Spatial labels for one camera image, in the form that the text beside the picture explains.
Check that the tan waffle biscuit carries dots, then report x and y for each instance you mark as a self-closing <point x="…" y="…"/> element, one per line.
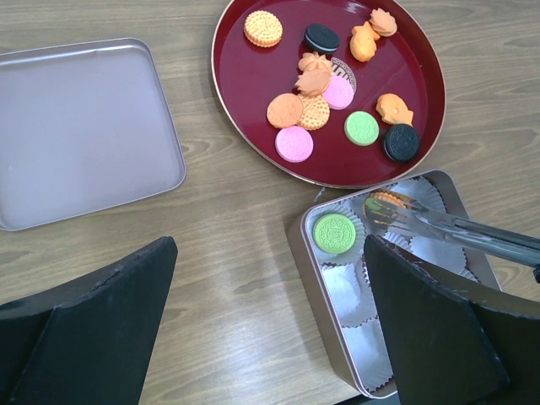
<point x="316" y="112"/>

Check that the green sandwich cookie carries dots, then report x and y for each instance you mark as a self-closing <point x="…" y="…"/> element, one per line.
<point x="361" y="128"/>
<point x="334" y="233"/>

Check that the square cookie tin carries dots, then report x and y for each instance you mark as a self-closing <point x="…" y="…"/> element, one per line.
<point x="333" y="329"/>

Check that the pink sandwich cookie middle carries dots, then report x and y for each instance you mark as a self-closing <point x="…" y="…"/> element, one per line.
<point x="339" y="94"/>

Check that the tin lid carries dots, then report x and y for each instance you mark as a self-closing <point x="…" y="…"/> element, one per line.
<point x="84" y="127"/>

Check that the orange swirl cookie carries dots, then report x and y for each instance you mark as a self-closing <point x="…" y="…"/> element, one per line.
<point x="313" y="61"/>

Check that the black sandwich cookie lower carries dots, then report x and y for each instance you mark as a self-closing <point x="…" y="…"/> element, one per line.
<point x="401" y="143"/>

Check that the pink sandwich cookie lower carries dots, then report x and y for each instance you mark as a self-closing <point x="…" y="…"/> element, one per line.
<point x="294" y="144"/>

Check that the orange leaf cookie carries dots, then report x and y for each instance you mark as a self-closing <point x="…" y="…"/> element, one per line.
<point x="313" y="83"/>

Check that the red round tray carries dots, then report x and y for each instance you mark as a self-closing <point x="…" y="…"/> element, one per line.
<point x="248" y="77"/>

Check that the orange flower cookie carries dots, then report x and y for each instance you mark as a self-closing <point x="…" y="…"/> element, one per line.
<point x="382" y="22"/>

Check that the orange round cookie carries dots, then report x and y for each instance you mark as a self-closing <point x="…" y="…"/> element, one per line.
<point x="285" y="110"/>
<point x="263" y="29"/>

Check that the orange fish cookie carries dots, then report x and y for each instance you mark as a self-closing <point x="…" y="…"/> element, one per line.
<point x="363" y="42"/>
<point x="393" y="110"/>

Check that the metal tongs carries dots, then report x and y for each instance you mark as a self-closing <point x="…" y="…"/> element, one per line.
<point x="502" y="243"/>

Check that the white paper cup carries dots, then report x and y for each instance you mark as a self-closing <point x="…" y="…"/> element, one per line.
<point x="421" y="190"/>
<point x="382" y="218"/>
<point x="350" y="294"/>
<point x="350" y="256"/>
<point x="440" y="253"/>
<point x="368" y="349"/>

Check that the orange round cookie left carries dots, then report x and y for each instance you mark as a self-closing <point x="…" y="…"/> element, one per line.
<point x="285" y="110"/>

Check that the tan round biscuit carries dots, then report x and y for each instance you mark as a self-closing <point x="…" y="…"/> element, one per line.
<point x="391" y="198"/>

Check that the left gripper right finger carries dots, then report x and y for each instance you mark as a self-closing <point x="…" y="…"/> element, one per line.
<point x="510" y="323"/>

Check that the black sandwich cookie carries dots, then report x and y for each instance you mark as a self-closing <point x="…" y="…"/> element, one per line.
<point x="320" y="38"/>
<point x="401" y="143"/>

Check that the pink sandwich cookie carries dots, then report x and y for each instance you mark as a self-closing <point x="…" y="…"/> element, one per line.
<point x="294" y="144"/>
<point x="339" y="94"/>

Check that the black sandwich cookie top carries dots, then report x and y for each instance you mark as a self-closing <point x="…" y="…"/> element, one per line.
<point x="320" y="38"/>

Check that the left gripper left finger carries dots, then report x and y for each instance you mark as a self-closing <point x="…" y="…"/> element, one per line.
<point x="90" y="340"/>

